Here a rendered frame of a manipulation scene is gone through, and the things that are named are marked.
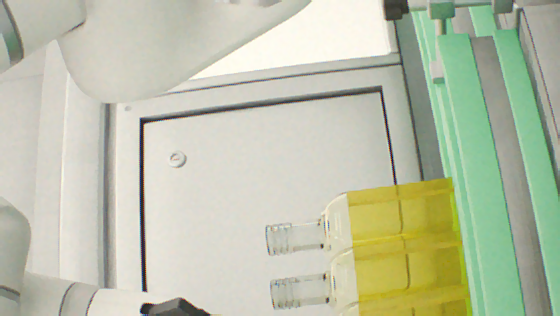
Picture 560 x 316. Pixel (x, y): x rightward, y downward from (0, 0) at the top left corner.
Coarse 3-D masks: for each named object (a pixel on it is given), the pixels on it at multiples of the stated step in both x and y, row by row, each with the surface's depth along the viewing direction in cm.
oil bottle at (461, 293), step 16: (448, 288) 103; (464, 288) 102; (352, 304) 103; (368, 304) 103; (384, 304) 103; (400, 304) 102; (416, 304) 102; (432, 304) 102; (448, 304) 102; (464, 304) 101
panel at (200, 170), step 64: (320, 64) 138; (384, 64) 138; (128, 128) 136; (192, 128) 136; (256, 128) 135; (320, 128) 134; (384, 128) 133; (128, 192) 131; (192, 192) 131; (256, 192) 130; (320, 192) 129; (128, 256) 126; (192, 256) 126; (256, 256) 125; (320, 256) 124
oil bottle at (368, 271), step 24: (408, 240) 106; (432, 240) 105; (456, 240) 105; (336, 264) 106; (360, 264) 105; (384, 264) 105; (408, 264) 104; (432, 264) 104; (456, 264) 104; (336, 288) 104; (360, 288) 104; (384, 288) 103; (408, 288) 103; (432, 288) 103; (336, 312) 106
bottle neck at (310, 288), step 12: (300, 276) 107; (312, 276) 107; (276, 288) 106; (288, 288) 106; (300, 288) 106; (312, 288) 106; (324, 288) 106; (276, 300) 106; (288, 300) 106; (300, 300) 106; (312, 300) 106; (324, 300) 106
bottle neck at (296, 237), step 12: (276, 228) 110; (288, 228) 110; (300, 228) 109; (312, 228) 109; (276, 240) 109; (288, 240) 109; (300, 240) 109; (312, 240) 109; (276, 252) 110; (288, 252) 110; (300, 252) 110
